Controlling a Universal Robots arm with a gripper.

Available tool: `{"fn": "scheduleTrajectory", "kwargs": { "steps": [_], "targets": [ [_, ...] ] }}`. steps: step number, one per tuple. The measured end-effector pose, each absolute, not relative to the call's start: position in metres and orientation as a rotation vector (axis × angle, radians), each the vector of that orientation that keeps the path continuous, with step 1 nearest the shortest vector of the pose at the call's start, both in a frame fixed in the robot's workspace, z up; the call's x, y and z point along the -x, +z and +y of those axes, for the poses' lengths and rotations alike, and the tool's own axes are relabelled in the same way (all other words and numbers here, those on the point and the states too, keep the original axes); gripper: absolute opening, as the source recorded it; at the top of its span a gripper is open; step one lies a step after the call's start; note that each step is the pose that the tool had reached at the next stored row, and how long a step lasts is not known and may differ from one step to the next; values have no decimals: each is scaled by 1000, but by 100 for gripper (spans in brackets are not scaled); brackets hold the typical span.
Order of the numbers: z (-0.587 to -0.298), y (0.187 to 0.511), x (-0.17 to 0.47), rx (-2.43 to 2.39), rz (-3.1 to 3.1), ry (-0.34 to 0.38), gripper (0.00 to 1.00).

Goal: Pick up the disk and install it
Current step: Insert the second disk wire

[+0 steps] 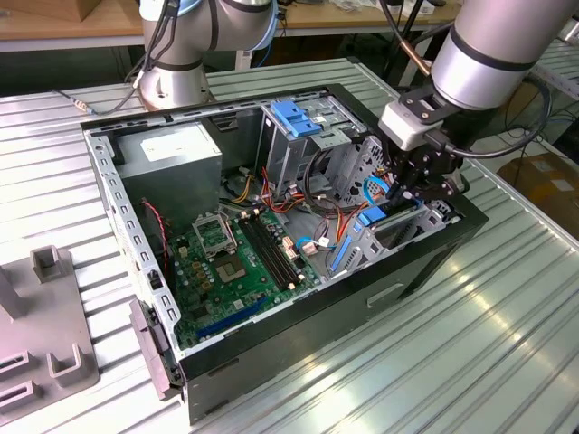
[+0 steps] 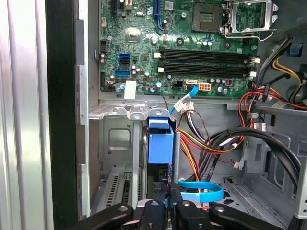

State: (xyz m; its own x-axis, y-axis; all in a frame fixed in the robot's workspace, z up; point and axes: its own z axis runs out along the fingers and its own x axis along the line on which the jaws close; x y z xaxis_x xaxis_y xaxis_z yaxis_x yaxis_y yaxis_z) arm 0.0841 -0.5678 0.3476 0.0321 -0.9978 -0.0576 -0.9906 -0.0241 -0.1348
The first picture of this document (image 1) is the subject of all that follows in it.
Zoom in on black tripod stand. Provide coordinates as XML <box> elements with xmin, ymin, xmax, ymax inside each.
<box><xmin>384</xmin><ymin>0</ymin><xmax>429</xmax><ymax>90</ymax></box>

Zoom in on orange red power wire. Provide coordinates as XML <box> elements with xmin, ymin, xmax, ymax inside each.
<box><xmin>366</xmin><ymin>167</ymin><xmax>394</xmax><ymax>203</ymax></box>

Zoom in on grey plastic case bezel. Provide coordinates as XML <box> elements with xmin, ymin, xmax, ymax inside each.
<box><xmin>128</xmin><ymin>297</ymin><xmax>185</xmax><ymax>402</ymax></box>

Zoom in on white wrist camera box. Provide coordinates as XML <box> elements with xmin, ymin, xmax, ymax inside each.
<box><xmin>378</xmin><ymin>99</ymin><xmax>438</xmax><ymax>152</ymax></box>

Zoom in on black camera cable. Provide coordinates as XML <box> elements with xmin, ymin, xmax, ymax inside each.
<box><xmin>422</xmin><ymin>74</ymin><xmax>554</xmax><ymax>160</ymax></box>

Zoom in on grey parts rack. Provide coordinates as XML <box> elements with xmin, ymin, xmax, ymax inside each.
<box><xmin>0</xmin><ymin>243</ymin><xmax>101</xmax><ymax>415</ymax></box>

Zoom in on metal slat side table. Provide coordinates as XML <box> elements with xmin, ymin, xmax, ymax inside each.
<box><xmin>527</xmin><ymin>38</ymin><xmax>579</xmax><ymax>101</ymax></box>

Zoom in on large cardboard box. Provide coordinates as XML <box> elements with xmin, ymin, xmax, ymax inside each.
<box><xmin>497</xmin><ymin>151</ymin><xmax>579</xmax><ymax>236</ymax></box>

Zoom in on black open PC case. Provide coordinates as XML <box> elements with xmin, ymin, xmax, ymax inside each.
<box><xmin>80</xmin><ymin>82</ymin><xmax>490</xmax><ymax>426</ymax></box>

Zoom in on hard disk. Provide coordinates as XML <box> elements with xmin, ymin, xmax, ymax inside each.
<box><xmin>328</xmin><ymin>201</ymin><xmax>429</xmax><ymax>276</ymax></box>

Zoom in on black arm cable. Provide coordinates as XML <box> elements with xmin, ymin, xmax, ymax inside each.
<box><xmin>130</xmin><ymin>0</ymin><xmax>183</xmax><ymax>90</ymax></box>

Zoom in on black hose copper fitting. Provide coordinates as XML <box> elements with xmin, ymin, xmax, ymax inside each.
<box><xmin>378</xmin><ymin>0</ymin><xmax>433</xmax><ymax>77</ymax></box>

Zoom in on blue expansion slot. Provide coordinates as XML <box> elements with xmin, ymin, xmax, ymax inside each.
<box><xmin>195</xmin><ymin>296</ymin><xmax>268</xmax><ymax>338</ymax></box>

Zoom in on black RAM slots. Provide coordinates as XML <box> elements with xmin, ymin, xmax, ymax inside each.
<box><xmin>238</xmin><ymin>214</ymin><xmax>302</xmax><ymax>290</ymax></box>

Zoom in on wooden desk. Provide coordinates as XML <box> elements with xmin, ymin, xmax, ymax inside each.
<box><xmin>0</xmin><ymin>0</ymin><xmax>458</xmax><ymax>87</ymax></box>

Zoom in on grey power supply unit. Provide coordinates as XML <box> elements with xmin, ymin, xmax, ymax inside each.
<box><xmin>115</xmin><ymin>121</ymin><xmax>223</xmax><ymax>231</ymax></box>

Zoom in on green motherboard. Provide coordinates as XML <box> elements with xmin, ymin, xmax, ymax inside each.
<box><xmin>169</xmin><ymin>210</ymin><xmax>325</xmax><ymax>352</ymax></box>

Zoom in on black cable bundle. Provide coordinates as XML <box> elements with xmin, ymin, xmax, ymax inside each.
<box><xmin>301</xmin><ymin>148</ymin><xmax>358</xmax><ymax>222</ymax></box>

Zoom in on grey metal drive cage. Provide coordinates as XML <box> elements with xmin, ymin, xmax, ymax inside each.
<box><xmin>255</xmin><ymin>97</ymin><xmax>367</xmax><ymax>204</ymax></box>

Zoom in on blue data wire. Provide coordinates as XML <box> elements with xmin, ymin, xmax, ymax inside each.
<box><xmin>363</xmin><ymin>175</ymin><xmax>391</xmax><ymax>205</ymax></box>

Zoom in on CPU socket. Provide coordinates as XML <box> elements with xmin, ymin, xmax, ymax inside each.
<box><xmin>211</xmin><ymin>253</ymin><xmax>249</xmax><ymax>285</ymax></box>

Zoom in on orange yellow wire bundle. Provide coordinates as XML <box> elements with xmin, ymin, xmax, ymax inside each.
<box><xmin>220</xmin><ymin>165</ymin><xmax>318</xmax><ymax>218</ymax></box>

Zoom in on grey metal disk bay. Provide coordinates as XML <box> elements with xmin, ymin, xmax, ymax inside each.
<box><xmin>326</xmin><ymin>135</ymin><xmax>462</xmax><ymax>278</ymax></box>

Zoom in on blue plastic drive latch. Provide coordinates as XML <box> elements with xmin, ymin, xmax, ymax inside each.
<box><xmin>272</xmin><ymin>99</ymin><xmax>323</xmax><ymax>139</ymax></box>

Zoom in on cable with gold connector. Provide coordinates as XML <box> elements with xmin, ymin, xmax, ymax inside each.
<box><xmin>51</xmin><ymin>88</ymin><xmax>139</xmax><ymax>117</ymax></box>

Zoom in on metal socket cover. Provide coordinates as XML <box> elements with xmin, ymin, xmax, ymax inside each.
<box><xmin>191</xmin><ymin>211</ymin><xmax>239</xmax><ymax>261</ymax></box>

